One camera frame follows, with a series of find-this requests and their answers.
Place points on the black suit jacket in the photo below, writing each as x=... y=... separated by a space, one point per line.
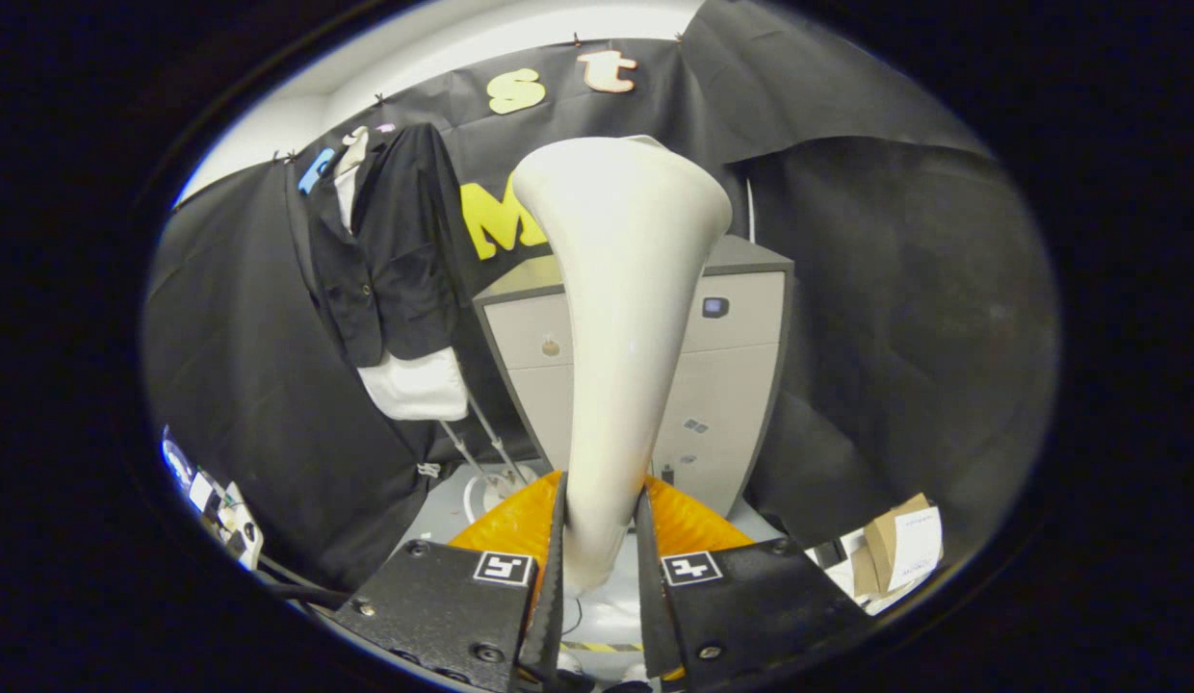
x=404 y=250

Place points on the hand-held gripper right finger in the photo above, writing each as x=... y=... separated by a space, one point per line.
x=650 y=616

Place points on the white clothes hanger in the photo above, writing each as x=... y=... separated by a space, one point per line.
x=351 y=149

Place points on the cardboard box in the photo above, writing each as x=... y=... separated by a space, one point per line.
x=881 y=539

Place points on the grey cabinet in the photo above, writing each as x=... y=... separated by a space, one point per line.
x=732 y=385

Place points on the white round stand base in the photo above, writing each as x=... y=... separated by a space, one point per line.
x=481 y=496

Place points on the white shirt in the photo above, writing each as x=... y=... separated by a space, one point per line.
x=414 y=385

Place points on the white plastic device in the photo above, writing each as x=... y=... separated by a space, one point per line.
x=241 y=525

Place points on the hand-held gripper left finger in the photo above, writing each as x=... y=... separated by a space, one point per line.
x=555 y=616

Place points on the black backdrop cloth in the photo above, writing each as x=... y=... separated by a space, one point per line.
x=895 y=289

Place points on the metal stand pole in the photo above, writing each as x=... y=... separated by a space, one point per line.
x=462 y=450
x=496 y=438

